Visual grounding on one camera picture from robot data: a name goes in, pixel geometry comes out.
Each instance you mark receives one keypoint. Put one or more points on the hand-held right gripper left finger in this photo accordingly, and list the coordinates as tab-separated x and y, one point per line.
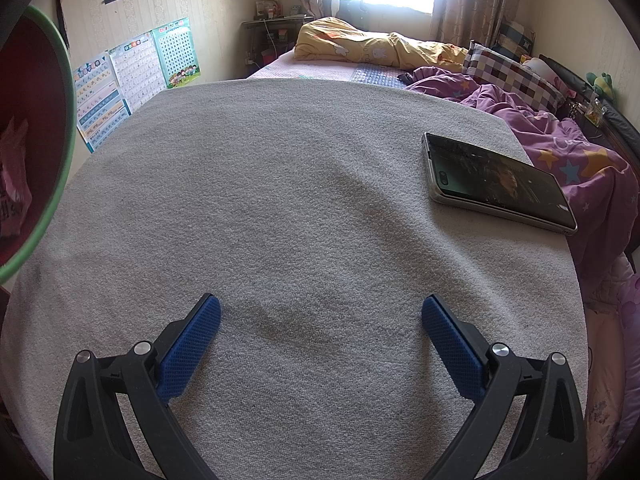
190	345

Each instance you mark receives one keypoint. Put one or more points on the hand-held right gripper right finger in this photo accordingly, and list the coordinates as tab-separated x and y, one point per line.
452	347

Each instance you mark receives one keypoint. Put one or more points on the bright pink foil packet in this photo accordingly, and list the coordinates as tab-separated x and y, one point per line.
12	185

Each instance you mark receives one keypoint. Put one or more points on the red bin with green rim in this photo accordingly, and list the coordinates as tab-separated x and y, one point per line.
64	125

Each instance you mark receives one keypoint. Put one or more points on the grey fleece mat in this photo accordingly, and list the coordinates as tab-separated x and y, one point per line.
280	210

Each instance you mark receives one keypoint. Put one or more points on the smartphone with lit screen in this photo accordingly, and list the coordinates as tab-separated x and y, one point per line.
500	180

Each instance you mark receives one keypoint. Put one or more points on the purple star quilt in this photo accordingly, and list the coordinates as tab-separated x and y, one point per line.
575	160

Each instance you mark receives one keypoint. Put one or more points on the brown white checkered pillow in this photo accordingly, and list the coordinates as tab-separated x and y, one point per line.
515	77

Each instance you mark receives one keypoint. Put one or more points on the black headboard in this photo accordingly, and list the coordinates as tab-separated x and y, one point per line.
620	120

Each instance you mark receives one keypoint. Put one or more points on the white pink plush toy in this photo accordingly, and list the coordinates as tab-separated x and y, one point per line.
539	69

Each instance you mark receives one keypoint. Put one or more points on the green plush toy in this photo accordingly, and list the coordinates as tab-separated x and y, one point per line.
600	85

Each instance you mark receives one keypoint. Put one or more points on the pink printed bed sheet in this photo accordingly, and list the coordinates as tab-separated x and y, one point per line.
320	67

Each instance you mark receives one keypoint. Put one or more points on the dark checkered pillow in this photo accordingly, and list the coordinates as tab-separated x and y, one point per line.
516	40

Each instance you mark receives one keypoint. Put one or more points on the dark side table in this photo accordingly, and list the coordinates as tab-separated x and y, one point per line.
270	37

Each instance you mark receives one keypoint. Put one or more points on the yellow quilt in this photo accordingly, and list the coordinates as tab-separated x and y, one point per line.
360	42

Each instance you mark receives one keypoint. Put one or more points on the light blue row wall poster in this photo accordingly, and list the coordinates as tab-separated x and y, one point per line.
100	102

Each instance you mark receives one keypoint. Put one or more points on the white table wall poster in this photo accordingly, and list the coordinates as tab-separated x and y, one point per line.
137	70

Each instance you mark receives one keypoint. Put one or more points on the teal grid wall poster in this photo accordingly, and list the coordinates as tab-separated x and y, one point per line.
177	52

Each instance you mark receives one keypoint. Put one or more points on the small photo frame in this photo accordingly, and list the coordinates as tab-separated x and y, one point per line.
267	9

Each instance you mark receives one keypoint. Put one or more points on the black wall rod white bracket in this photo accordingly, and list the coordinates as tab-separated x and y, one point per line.
61	10

